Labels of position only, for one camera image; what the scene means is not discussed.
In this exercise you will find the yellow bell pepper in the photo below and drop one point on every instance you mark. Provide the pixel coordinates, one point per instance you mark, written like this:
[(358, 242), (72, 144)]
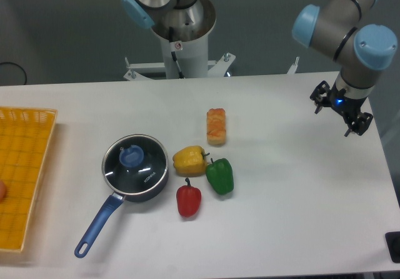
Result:
[(190, 161)]

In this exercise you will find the red bell pepper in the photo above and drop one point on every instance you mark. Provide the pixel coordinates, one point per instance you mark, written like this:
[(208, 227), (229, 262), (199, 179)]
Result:
[(188, 199)]

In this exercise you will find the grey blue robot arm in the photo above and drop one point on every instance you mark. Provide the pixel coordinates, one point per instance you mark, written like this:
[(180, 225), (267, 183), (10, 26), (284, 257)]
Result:
[(363, 54)]

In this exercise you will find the glass pot lid blue knob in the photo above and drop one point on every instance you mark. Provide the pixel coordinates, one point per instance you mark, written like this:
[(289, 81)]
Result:
[(136, 166)]

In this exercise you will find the dark saucepan blue handle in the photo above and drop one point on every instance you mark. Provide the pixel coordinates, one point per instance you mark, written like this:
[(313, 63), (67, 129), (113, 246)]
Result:
[(111, 204)]

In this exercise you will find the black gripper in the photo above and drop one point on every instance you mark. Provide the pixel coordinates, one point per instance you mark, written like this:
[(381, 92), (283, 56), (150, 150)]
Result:
[(346, 100)]

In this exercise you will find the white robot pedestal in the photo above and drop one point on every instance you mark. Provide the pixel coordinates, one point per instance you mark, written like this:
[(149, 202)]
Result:
[(182, 28)]

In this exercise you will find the braided bread loaf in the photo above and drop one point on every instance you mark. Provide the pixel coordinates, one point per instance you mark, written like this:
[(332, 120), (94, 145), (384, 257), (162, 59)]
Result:
[(216, 126)]

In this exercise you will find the black corner device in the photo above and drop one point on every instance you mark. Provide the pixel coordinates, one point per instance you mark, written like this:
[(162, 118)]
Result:
[(393, 245)]

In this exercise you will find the green bell pepper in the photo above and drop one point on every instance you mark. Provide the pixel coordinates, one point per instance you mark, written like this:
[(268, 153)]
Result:
[(219, 174)]

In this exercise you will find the yellow woven tray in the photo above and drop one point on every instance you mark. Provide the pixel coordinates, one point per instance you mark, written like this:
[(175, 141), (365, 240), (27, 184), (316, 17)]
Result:
[(25, 138)]

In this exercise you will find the white metal base frame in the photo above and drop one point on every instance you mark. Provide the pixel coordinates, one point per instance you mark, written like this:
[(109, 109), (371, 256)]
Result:
[(146, 71)]

